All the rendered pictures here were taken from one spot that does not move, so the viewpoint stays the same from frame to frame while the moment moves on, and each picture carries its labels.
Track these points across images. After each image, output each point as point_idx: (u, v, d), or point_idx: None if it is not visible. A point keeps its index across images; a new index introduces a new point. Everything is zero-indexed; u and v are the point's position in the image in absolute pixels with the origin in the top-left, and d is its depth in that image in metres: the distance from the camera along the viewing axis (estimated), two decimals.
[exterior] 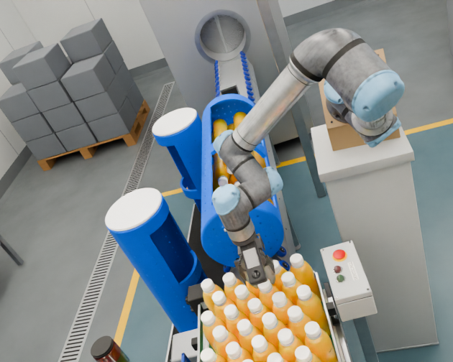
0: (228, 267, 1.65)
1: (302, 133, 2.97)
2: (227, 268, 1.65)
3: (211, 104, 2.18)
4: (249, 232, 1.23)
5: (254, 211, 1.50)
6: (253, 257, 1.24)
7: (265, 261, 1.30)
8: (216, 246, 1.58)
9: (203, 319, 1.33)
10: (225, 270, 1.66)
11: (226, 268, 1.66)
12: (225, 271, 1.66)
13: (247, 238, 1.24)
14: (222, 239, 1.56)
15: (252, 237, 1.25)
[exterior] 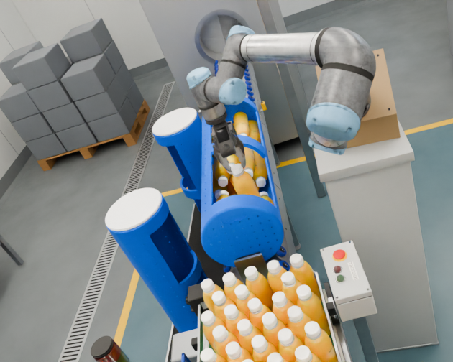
0: (228, 267, 1.65)
1: (302, 133, 2.97)
2: (227, 268, 1.65)
3: None
4: (220, 110, 1.40)
5: (254, 211, 1.50)
6: (223, 133, 1.41)
7: (236, 141, 1.47)
8: (216, 246, 1.58)
9: (203, 319, 1.33)
10: (225, 270, 1.66)
11: (226, 268, 1.66)
12: (225, 271, 1.66)
13: (218, 116, 1.41)
14: (222, 239, 1.56)
15: (223, 116, 1.42)
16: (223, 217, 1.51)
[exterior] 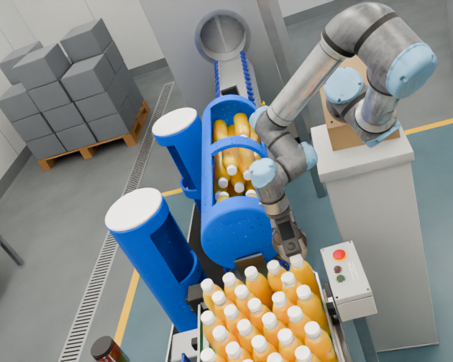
0: (227, 269, 1.66)
1: (302, 133, 2.97)
2: (226, 270, 1.66)
3: (211, 105, 2.18)
4: (284, 205, 1.27)
5: (254, 213, 1.49)
6: (287, 230, 1.28)
7: (298, 234, 1.33)
8: (216, 248, 1.57)
9: (203, 319, 1.33)
10: (224, 271, 1.67)
11: (225, 270, 1.66)
12: (224, 271, 1.67)
13: (282, 210, 1.27)
14: (222, 241, 1.56)
15: (287, 210, 1.28)
16: (223, 220, 1.50)
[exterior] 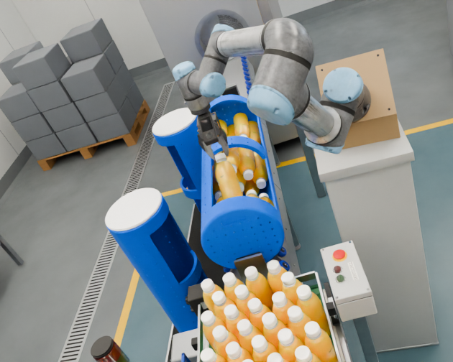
0: (227, 269, 1.66)
1: (302, 133, 2.97)
2: (226, 270, 1.66)
3: (211, 105, 2.18)
4: (203, 102, 1.51)
5: (254, 213, 1.49)
6: (208, 123, 1.52)
7: (219, 131, 1.57)
8: (216, 248, 1.57)
9: (203, 319, 1.33)
10: (224, 271, 1.67)
11: (225, 270, 1.66)
12: (224, 271, 1.67)
13: (203, 107, 1.52)
14: (222, 241, 1.56)
15: (207, 108, 1.53)
16: (223, 220, 1.50)
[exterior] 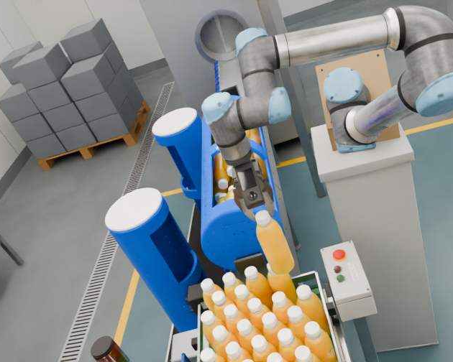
0: (226, 271, 1.66)
1: (302, 133, 2.97)
2: (226, 271, 1.66)
3: None
4: (244, 149, 1.08)
5: (254, 215, 1.48)
6: (249, 178, 1.09)
7: (263, 185, 1.15)
8: (216, 250, 1.57)
9: (203, 319, 1.33)
10: (223, 271, 1.67)
11: (224, 271, 1.67)
12: (224, 271, 1.68)
13: (242, 155, 1.09)
14: (222, 243, 1.55)
15: (248, 155, 1.10)
16: (223, 221, 1.49)
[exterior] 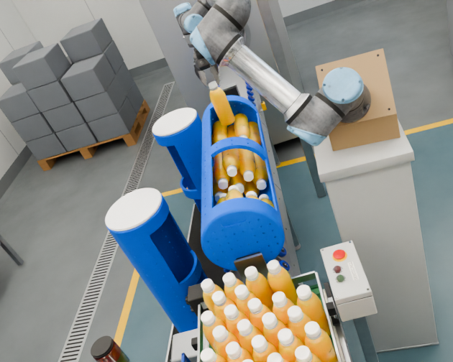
0: (226, 271, 1.66)
1: None
2: (226, 271, 1.66)
3: (211, 105, 2.17)
4: None
5: (254, 215, 1.48)
6: (201, 53, 1.91)
7: None
8: (216, 250, 1.57)
9: (203, 319, 1.33)
10: (223, 271, 1.67)
11: (224, 271, 1.67)
12: (224, 271, 1.68)
13: None
14: (222, 243, 1.55)
15: None
16: (223, 221, 1.49)
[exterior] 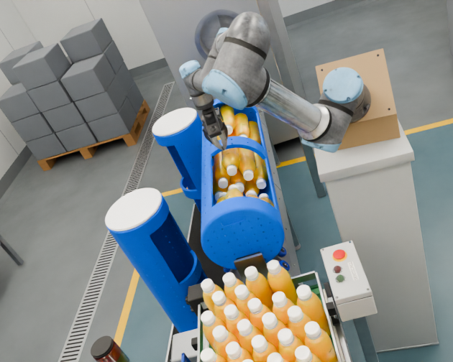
0: (227, 270, 1.66)
1: None
2: (226, 271, 1.66)
3: None
4: (208, 98, 1.64)
5: (254, 214, 1.49)
6: (211, 118, 1.65)
7: (222, 124, 1.70)
8: (216, 248, 1.57)
9: (203, 319, 1.33)
10: (224, 271, 1.67)
11: (225, 271, 1.66)
12: (224, 271, 1.67)
13: (207, 103, 1.65)
14: (222, 242, 1.55)
15: (211, 103, 1.66)
16: (223, 220, 1.50)
